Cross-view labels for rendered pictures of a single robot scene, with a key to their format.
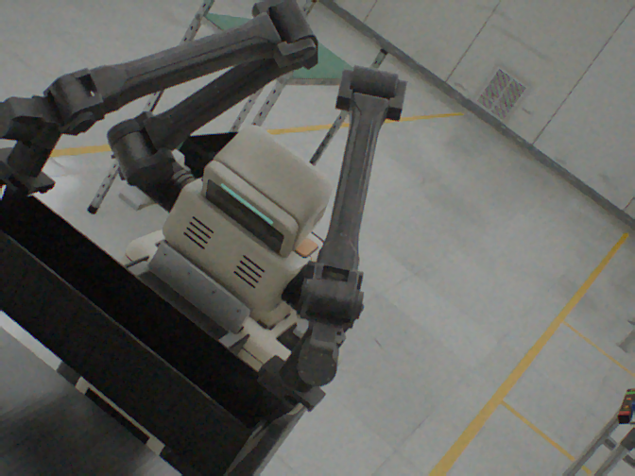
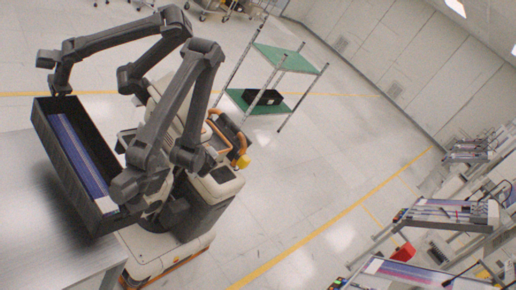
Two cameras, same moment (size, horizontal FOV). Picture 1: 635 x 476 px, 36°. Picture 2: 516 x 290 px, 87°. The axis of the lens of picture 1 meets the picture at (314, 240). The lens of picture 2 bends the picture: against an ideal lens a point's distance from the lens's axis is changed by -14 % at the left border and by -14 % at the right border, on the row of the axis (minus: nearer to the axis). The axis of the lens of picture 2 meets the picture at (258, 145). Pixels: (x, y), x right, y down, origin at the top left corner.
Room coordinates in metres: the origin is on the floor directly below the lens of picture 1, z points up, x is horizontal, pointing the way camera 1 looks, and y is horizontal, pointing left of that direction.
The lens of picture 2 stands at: (0.82, -0.42, 1.84)
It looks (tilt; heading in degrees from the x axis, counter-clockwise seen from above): 31 degrees down; 12
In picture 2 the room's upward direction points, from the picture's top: 36 degrees clockwise
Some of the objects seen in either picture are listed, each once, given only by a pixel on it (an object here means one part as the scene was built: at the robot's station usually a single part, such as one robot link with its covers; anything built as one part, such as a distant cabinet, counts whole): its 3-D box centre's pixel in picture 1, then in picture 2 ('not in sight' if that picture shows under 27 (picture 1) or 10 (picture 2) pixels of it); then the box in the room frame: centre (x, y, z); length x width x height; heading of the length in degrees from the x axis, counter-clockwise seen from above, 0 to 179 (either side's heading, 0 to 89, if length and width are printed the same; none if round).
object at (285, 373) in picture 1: (300, 370); (133, 193); (1.36, -0.09, 1.10); 0.10 x 0.07 x 0.07; 80
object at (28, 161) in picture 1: (28, 157); (61, 77); (1.46, 0.46, 1.11); 0.10 x 0.07 x 0.07; 80
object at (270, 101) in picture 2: (227, 155); (263, 96); (4.04, 0.52, 0.41); 0.57 x 0.17 x 0.11; 166
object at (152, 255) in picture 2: not in sight; (149, 224); (1.98, 0.09, 0.16); 0.67 x 0.64 x 0.25; 170
